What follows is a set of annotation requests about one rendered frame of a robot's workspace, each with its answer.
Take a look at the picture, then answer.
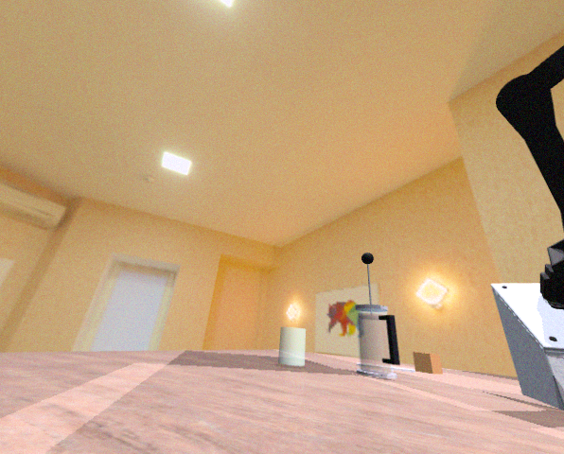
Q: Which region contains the silver french press with black handle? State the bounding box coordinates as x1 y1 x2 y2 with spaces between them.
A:
355 253 400 378

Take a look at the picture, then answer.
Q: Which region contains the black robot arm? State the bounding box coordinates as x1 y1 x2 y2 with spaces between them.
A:
496 45 564 309

